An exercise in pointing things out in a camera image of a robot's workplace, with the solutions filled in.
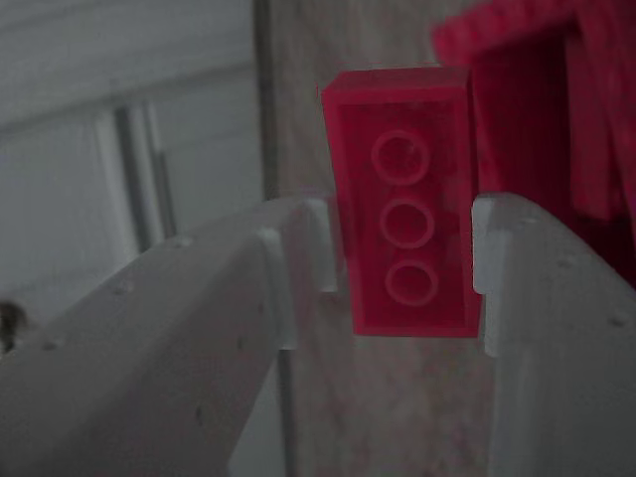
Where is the red brick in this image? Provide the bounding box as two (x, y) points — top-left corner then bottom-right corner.
(317, 66), (484, 340)

